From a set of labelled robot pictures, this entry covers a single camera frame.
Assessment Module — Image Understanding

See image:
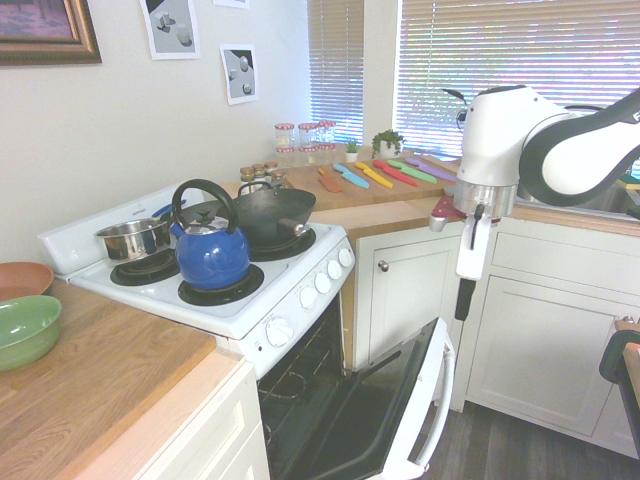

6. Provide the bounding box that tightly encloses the orange knife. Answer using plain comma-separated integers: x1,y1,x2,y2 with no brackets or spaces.
316,166,344,194

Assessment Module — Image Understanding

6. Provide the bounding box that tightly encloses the large white oven knob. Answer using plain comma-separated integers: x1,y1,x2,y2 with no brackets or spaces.
265,318,294,349

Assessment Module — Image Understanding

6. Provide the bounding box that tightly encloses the steel saucepan blue handle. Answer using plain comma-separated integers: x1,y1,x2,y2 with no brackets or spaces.
94,199,188,264

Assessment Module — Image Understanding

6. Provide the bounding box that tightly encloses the wire oven rack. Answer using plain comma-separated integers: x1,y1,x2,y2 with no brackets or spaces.
256,308,347,402

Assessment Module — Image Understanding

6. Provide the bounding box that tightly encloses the wide white cabinet door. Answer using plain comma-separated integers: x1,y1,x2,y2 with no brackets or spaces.
464,274,627,442

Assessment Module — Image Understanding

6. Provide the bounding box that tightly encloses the red knife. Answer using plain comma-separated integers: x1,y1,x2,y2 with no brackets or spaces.
371,158,419,188

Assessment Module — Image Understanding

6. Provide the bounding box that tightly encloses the yellow knife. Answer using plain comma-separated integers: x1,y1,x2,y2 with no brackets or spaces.
354,160,394,190

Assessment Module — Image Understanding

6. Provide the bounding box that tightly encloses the white cabinet drawer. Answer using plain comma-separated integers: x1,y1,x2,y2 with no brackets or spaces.
491,227,640,282

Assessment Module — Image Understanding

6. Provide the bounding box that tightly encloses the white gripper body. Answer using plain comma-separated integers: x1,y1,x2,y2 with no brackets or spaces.
455,214,495,281

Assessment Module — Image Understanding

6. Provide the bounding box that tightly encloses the large grey shapes print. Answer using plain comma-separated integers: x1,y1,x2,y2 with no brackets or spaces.
138,0,203,62

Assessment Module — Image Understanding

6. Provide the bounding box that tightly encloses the terracotta bowl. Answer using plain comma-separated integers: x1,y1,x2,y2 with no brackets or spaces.
0,260,56,304

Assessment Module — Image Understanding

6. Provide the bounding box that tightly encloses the dark green black stand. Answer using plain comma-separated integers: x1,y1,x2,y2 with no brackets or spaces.
598,316,640,480

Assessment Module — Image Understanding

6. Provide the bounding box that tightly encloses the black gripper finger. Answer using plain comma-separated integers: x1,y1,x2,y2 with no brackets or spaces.
454,278,476,322

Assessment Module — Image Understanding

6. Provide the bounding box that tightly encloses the wooden cutting board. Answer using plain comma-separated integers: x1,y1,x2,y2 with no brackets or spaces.
281,149,459,212

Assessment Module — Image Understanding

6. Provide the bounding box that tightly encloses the framed painting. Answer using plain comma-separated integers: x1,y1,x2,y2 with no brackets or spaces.
0,0,103,67

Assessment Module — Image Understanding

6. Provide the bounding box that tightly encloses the small grey shapes print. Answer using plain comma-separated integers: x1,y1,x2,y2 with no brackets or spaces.
219,43,261,107

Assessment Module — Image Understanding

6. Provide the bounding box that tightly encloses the white base cabinet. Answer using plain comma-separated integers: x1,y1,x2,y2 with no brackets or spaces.
133,358,272,480

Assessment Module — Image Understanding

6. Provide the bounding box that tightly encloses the green knife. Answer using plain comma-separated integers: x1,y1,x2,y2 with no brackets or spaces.
386,158,439,184

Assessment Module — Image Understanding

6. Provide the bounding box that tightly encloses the purple knife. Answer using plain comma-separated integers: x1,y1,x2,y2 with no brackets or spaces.
404,155,458,183

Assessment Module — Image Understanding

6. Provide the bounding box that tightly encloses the white oven door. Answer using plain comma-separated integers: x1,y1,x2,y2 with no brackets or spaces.
303,316,457,480

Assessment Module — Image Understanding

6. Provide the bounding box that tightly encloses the black wok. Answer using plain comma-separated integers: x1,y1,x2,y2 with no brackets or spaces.
231,180,318,248

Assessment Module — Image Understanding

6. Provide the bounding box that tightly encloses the bushy potted plant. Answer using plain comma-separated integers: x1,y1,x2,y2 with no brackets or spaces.
370,128,406,161

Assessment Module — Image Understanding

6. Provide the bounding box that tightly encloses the blue kettle black handle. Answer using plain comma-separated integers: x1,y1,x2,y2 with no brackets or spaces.
170,178,252,292

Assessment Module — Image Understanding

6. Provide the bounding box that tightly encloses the white cabinet door with knob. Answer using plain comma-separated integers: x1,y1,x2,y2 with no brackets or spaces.
366,234,464,372

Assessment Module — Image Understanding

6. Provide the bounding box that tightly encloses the light blue knife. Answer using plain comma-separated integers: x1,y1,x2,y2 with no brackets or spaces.
331,161,372,190

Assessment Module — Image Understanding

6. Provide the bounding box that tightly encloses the green bowl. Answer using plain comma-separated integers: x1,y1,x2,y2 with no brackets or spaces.
0,294,64,373

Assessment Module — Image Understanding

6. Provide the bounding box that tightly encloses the white electric stove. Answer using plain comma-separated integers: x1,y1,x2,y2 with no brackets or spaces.
37,184,357,480

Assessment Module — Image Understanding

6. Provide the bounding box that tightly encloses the red and grey kitchen tool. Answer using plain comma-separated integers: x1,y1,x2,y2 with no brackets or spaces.
428,195,504,234

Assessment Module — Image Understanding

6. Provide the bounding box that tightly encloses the wide window blind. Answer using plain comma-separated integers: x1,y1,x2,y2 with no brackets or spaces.
399,0,640,160

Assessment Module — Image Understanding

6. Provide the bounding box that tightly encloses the steel sink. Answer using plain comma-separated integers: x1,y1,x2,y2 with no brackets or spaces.
516,168,640,217

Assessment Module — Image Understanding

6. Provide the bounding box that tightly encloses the narrow window blind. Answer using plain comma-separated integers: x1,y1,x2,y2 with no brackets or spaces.
306,0,366,149

